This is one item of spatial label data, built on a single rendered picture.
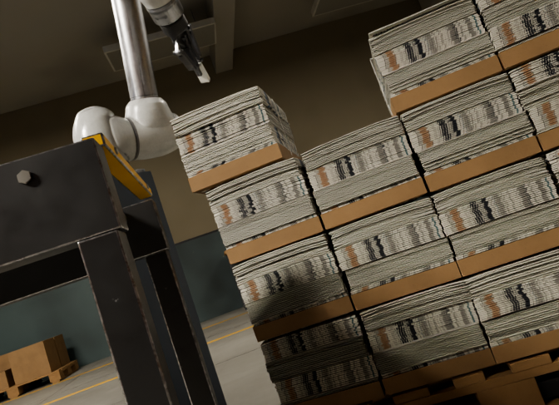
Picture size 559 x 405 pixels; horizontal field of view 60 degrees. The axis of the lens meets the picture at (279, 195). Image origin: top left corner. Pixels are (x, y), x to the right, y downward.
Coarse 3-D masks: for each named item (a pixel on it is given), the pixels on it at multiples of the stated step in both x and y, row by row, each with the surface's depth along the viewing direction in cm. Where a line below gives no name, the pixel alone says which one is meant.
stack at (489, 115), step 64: (384, 128) 130; (448, 128) 127; (512, 128) 123; (256, 192) 137; (320, 192) 133; (448, 192) 125; (512, 192) 122; (256, 256) 139; (320, 256) 132; (384, 256) 128; (448, 256) 125; (256, 320) 136; (384, 320) 128; (448, 320) 125; (512, 320) 121; (320, 384) 132; (448, 384) 156; (512, 384) 120
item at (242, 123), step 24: (240, 96) 139; (264, 96) 142; (192, 120) 142; (216, 120) 140; (240, 120) 139; (264, 120) 137; (192, 144) 142; (216, 144) 141; (240, 144) 139; (264, 144) 137; (192, 168) 142
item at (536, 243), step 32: (480, 160) 124; (512, 160) 122; (384, 192) 129; (416, 192) 127; (320, 224) 133; (480, 256) 123; (512, 256) 121; (384, 288) 128; (416, 288) 126; (288, 320) 134; (320, 320) 132; (480, 352) 122; (512, 352) 121; (384, 384) 127; (416, 384) 125
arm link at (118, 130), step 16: (80, 112) 164; (96, 112) 163; (112, 112) 169; (80, 128) 161; (96, 128) 161; (112, 128) 164; (128, 128) 167; (112, 144) 162; (128, 144) 166; (128, 160) 168
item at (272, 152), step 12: (276, 144) 136; (252, 156) 137; (264, 156) 136; (276, 156) 136; (288, 156) 145; (216, 168) 139; (228, 168) 139; (240, 168) 138; (252, 168) 137; (192, 180) 141; (204, 180) 140; (216, 180) 139; (192, 192) 141
